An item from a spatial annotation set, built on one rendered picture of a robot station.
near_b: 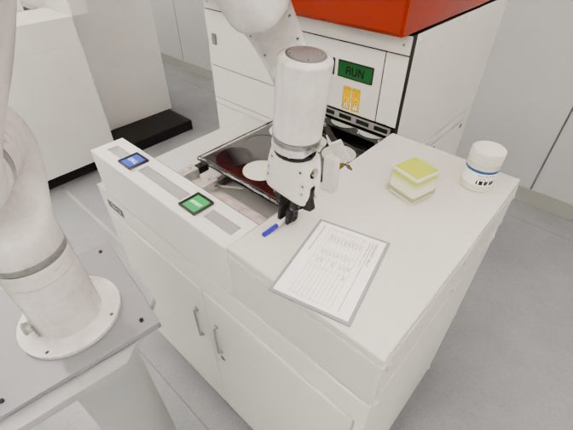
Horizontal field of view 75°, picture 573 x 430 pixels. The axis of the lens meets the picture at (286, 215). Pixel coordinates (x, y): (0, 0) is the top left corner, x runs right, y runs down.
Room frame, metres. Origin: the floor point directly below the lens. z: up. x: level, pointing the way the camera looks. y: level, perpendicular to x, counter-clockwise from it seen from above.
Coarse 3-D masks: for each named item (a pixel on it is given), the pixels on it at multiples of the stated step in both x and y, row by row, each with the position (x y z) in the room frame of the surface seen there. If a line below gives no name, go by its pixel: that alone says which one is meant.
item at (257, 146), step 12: (264, 132) 1.09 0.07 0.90; (240, 144) 1.01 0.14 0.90; (252, 144) 1.01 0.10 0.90; (264, 144) 1.01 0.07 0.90; (348, 144) 1.01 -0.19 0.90; (216, 156) 0.94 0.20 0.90; (228, 156) 0.94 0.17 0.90; (240, 156) 0.94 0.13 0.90; (252, 156) 0.94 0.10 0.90; (264, 156) 0.94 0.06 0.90; (228, 168) 0.88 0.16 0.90; (240, 168) 0.88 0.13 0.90; (252, 180) 0.82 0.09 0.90; (264, 180) 0.82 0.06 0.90; (264, 192) 0.77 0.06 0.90
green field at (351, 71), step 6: (342, 66) 1.09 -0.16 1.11; (348, 66) 1.08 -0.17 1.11; (354, 66) 1.06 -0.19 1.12; (342, 72) 1.09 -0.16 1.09; (348, 72) 1.08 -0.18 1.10; (354, 72) 1.06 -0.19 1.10; (360, 72) 1.05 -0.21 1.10; (366, 72) 1.04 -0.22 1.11; (372, 72) 1.03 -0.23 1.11; (354, 78) 1.06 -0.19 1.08; (360, 78) 1.05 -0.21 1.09; (366, 78) 1.04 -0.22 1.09
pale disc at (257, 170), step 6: (252, 162) 0.91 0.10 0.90; (258, 162) 0.91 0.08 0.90; (264, 162) 0.91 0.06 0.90; (246, 168) 0.88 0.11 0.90; (252, 168) 0.88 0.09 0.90; (258, 168) 0.88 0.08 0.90; (264, 168) 0.88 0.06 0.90; (246, 174) 0.85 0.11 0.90; (252, 174) 0.85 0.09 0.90; (258, 174) 0.85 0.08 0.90; (264, 174) 0.85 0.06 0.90; (258, 180) 0.82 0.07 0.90
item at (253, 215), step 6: (198, 180) 0.85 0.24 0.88; (216, 192) 0.79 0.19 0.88; (222, 192) 0.79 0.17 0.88; (222, 198) 0.77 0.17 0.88; (228, 198) 0.77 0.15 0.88; (234, 198) 0.77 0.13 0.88; (228, 204) 0.74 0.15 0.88; (234, 204) 0.74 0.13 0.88; (240, 204) 0.74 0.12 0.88; (240, 210) 0.72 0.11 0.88; (246, 210) 0.72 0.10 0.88; (252, 210) 0.72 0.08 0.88; (246, 216) 0.69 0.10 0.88; (252, 216) 0.69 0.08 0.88; (258, 216) 0.69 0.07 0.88; (258, 222) 0.67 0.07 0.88
